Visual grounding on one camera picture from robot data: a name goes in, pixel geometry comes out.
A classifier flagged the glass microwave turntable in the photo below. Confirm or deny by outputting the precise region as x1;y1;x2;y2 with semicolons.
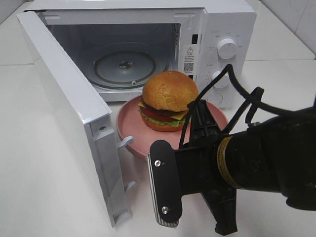
94;42;169;89

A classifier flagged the pink round plate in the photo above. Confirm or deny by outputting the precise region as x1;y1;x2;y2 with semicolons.
116;95;230;161

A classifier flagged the burger with lettuce and cheese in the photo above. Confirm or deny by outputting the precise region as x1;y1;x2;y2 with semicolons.
138;71;198;132

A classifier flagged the round white door button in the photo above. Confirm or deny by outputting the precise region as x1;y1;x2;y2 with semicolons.
210;93;223;105

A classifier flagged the white microwave door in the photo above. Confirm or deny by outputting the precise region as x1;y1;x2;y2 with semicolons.
17;11;134;226

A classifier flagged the upper white power knob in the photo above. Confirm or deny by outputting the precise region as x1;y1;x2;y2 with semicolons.
217;38;237;59

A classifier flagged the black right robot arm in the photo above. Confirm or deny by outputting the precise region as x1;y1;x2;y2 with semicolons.
175;106;316;235

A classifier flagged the lower white timer knob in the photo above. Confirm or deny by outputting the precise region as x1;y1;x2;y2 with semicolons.
211;71;230;89

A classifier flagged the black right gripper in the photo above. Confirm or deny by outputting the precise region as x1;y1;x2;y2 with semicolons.
174;100;237;235

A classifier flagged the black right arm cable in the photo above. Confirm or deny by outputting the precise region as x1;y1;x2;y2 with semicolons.
179;64;309;149

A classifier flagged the white microwave oven body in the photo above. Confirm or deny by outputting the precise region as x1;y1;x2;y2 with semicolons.
24;0;256;102

